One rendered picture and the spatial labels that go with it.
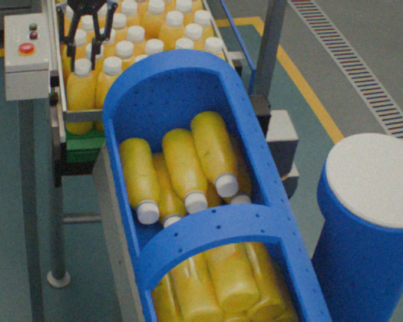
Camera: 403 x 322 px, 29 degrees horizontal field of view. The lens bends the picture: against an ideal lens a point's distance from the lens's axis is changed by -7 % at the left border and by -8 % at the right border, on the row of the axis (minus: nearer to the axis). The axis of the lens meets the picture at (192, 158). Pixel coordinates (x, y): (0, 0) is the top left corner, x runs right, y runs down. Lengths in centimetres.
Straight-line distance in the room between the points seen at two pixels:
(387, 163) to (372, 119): 183
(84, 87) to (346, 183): 59
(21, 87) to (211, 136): 46
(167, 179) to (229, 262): 35
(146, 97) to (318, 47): 235
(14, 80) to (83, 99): 16
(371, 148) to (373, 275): 28
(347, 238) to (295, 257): 41
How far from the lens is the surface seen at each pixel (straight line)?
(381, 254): 165
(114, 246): 167
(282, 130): 200
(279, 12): 210
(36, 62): 173
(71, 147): 183
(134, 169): 153
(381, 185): 167
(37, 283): 240
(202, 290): 128
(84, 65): 176
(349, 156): 171
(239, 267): 127
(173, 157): 155
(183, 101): 163
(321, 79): 368
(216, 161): 149
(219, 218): 124
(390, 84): 380
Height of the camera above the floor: 213
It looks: 43 degrees down
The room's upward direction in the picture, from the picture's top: 9 degrees clockwise
